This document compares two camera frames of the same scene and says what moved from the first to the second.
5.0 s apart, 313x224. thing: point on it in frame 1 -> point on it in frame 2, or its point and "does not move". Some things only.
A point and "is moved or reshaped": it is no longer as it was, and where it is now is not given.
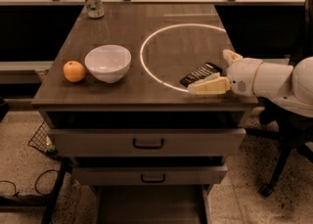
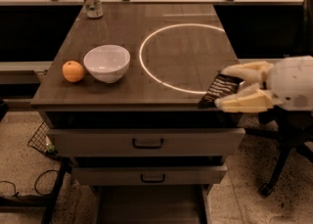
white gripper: x=241 y=76 -> x=290 y=82
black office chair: x=289 y=124 does not move
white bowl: x=108 y=64 does not move
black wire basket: x=42 y=139 does not move
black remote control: x=207 y=69 is moved or reshaped
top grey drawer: x=146 y=143 does not move
